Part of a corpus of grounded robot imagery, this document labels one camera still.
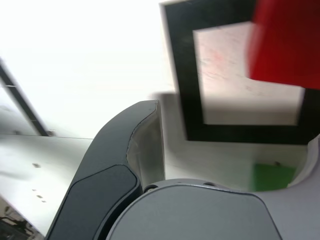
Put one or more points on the black tape square outline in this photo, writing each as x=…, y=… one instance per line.
x=187, y=75

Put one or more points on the red cube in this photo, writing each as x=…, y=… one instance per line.
x=287, y=42

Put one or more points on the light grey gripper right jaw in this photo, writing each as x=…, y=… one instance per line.
x=200, y=215

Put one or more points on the green cube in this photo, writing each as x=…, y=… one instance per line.
x=272, y=177

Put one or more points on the black tape strip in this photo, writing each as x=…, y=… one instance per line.
x=30, y=108

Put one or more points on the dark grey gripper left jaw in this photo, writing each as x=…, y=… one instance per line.
x=105, y=175

